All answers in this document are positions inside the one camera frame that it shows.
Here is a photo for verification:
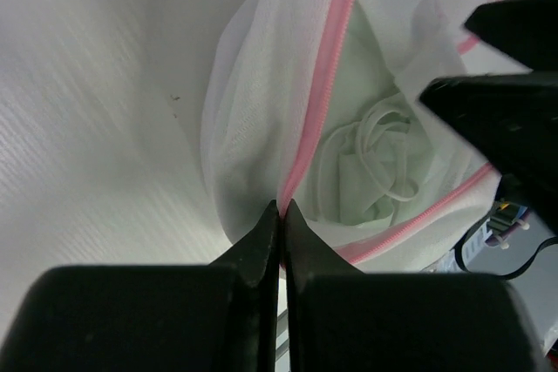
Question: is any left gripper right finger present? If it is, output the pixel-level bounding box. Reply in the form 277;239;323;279
282;203;551;371

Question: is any white mesh laundry bag pink zipper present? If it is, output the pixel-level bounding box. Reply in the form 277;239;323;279
200;0;511;273

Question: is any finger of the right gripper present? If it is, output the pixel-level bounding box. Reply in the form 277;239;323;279
464;0;557;71
419;71;557;232

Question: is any mint green bra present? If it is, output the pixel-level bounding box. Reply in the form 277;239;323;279
296;4;444;227

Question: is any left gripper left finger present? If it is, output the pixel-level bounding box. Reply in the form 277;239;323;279
1;202;279;371

